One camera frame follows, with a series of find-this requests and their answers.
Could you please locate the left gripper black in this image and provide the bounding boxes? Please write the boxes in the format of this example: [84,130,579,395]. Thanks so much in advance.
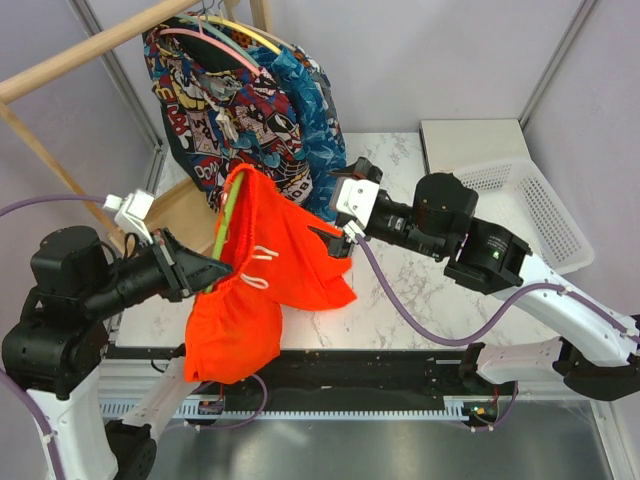
[84,222,233,315]

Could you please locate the orange mesh shorts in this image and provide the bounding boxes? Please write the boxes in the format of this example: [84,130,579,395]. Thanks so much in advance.
[184,164,356,384]

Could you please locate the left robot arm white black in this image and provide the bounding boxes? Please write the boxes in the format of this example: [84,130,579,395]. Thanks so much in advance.
[1,226,232,479]

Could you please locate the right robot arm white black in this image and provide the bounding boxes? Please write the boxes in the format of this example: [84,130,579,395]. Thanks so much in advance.
[322,157,639,401]

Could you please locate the comic print shorts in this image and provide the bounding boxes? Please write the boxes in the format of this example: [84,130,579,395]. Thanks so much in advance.
[142,16,313,211]

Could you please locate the blue leaf print shorts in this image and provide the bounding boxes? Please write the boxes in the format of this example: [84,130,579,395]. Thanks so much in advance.
[272,48,346,223]

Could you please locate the yellow clothes hanger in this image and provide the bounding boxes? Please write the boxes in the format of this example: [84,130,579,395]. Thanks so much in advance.
[199,15,295,54]

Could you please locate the pink clothes hanger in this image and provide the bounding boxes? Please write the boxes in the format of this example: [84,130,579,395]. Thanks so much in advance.
[158,28,261,76]

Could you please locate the mint green clothes hanger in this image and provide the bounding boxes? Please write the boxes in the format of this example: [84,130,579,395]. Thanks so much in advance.
[176,13,260,70]

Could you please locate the wooden clothes rack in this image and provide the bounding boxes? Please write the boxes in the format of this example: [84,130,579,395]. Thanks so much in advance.
[0,0,274,256]

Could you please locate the grey flat box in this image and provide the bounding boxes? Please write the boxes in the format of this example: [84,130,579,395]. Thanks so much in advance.
[419,119,530,173]

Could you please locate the white plastic basket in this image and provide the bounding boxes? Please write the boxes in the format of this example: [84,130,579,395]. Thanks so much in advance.
[453,158,595,275]

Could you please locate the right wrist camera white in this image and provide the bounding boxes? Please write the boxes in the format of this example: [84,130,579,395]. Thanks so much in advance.
[330,178,380,231]

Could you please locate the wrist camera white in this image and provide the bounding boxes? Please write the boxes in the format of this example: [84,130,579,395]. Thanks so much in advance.
[102,189,155,243]
[330,178,380,231]

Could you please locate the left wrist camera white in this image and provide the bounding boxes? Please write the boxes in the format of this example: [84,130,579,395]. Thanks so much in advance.
[102,189,155,243]

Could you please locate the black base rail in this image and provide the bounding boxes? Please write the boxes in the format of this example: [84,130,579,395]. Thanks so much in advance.
[104,344,521,401]

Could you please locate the white slotted cable duct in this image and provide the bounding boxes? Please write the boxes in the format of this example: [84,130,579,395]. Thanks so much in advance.
[99,394,506,420]

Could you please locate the aluminium frame profile left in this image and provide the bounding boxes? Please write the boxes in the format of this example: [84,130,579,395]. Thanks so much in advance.
[69,0,166,156]

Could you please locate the aluminium frame profile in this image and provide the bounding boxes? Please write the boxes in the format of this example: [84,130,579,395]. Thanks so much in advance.
[69,0,166,156]
[518,0,600,131]

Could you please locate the aluminium frame profile right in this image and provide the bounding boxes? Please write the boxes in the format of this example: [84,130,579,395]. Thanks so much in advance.
[518,0,600,131]

